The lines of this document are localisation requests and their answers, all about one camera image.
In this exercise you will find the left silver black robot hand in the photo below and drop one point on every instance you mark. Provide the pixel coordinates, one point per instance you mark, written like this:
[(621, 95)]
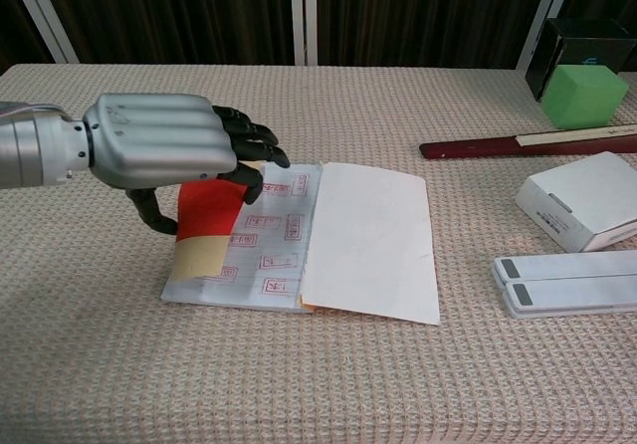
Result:
[(159, 135)]

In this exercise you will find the red and gold bookmark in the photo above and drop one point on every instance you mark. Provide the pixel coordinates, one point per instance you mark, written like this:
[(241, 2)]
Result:
[(206, 210)]

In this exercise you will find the notebook with red stamps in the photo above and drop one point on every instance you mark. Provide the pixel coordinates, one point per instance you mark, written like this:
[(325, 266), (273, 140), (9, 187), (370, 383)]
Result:
[(368, 240)]

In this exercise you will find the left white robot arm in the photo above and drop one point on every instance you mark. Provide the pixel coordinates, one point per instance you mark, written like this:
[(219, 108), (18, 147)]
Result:
[(35, 150)]

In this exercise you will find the beige waffle tablecloth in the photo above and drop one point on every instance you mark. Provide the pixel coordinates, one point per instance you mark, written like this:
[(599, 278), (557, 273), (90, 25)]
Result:
[(249, 374)]

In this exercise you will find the long maroon and cream box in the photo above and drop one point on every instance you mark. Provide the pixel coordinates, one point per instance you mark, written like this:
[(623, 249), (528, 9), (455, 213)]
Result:
[(473, 148)]

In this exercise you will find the green cube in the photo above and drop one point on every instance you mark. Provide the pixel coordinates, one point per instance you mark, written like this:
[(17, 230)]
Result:
[(582, 95)]

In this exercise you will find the white rectangular cardboard box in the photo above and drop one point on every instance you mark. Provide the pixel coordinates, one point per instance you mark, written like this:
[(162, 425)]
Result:
[(587, 200)]

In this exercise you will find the long flat white box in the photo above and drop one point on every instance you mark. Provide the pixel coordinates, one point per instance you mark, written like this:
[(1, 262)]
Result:
[(572, 265), (577, 297)]

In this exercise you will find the black cube box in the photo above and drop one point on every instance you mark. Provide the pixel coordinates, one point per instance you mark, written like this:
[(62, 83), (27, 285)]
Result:
[(592, 43)]

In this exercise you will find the white partition post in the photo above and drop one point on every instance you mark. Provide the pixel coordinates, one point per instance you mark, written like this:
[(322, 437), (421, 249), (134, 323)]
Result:
[(304, 16), (540, 6), (45, 16)]

